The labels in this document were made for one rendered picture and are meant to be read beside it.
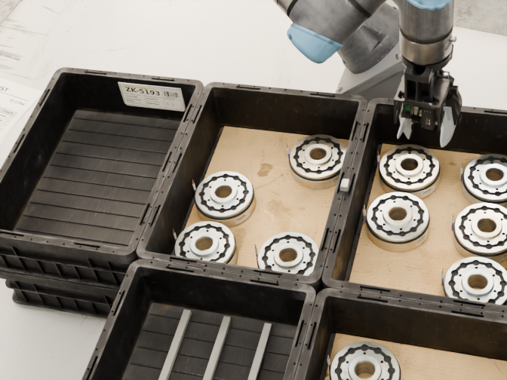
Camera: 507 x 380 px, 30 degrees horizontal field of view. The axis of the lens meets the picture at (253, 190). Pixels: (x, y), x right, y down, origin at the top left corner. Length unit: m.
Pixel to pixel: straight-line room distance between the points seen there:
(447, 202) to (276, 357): 0.40
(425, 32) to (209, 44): 0.90
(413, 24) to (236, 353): 0.56
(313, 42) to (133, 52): 0.86
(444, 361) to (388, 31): 0.67
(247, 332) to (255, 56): 0.79
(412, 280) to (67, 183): 0.66
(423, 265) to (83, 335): 0.61
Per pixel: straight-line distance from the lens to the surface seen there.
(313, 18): 1.40
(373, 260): 1.56
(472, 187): 1.62
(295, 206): 1.64
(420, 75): 1.39
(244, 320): 1.52
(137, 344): 1.53
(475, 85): 2.01
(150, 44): 2.20
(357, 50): 1.82
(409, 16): 1.34
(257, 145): 1.74
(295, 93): 1.68
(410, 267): 1.55
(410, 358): 1.46
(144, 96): 1.79
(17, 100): 2.17
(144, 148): 1.78
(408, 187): 1.61
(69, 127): 1.87
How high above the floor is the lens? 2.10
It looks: 50 degrees down
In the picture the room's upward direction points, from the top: 11 degrees counter-clockwise
